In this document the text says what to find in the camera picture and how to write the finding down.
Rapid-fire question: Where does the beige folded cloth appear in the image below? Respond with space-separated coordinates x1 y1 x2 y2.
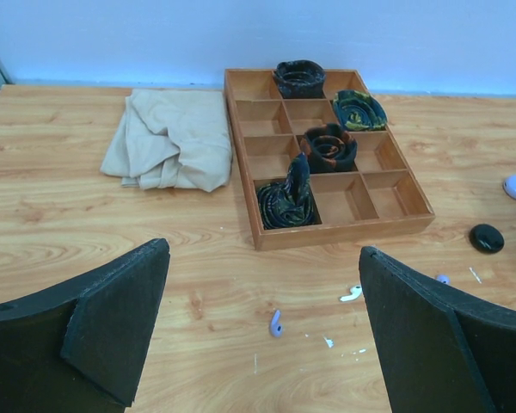
100 89 232 193

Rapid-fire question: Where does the dark floral folded tie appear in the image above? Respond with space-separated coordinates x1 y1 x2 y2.
256 152 316 230

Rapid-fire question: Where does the white earbud centre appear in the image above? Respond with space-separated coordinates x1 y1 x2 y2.
339 285 362 303

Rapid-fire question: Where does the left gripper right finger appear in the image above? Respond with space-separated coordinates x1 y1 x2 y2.
359 246 516 412

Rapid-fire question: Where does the black earbud case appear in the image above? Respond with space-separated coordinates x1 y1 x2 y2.
469 224 505 254

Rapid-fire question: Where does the black orange rolled tie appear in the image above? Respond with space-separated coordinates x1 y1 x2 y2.
299 123 358 174

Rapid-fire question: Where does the purple earbud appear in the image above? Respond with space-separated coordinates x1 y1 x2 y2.
269 310 283 338
435 274 451 285

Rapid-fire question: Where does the blue yellow rolled tie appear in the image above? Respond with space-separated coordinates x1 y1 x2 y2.
333 89 388 132

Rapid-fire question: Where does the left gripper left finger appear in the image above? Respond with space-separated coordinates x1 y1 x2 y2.
0 238 170 412

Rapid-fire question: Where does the black rolled tie top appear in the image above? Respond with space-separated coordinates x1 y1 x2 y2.
273 59 326 99

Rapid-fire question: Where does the wooden compartment tray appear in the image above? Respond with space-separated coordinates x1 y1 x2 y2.
224 68 434 250

